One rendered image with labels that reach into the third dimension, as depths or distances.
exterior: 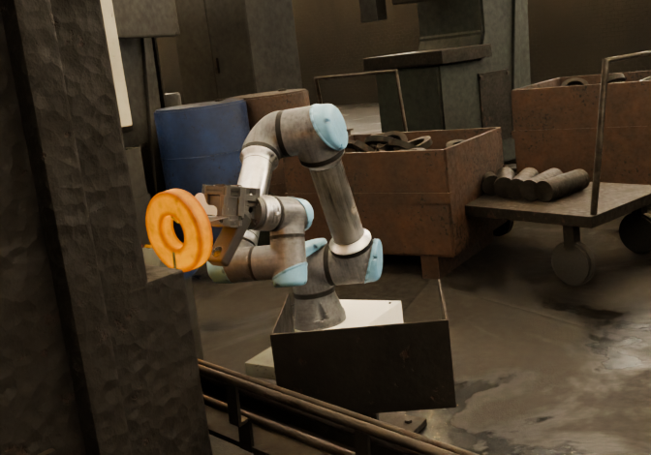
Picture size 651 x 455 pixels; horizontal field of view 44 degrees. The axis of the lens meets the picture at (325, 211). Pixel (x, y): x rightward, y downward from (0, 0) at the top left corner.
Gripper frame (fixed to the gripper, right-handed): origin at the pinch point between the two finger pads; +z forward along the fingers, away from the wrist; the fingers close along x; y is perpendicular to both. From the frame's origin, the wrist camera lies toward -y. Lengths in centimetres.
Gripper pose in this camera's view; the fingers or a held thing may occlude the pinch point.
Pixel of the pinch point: (177, 220)
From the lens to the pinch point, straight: 152.2
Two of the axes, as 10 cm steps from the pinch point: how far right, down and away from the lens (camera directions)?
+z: -6.4, -0.4, -7.7
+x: 7.7, 0.6, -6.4
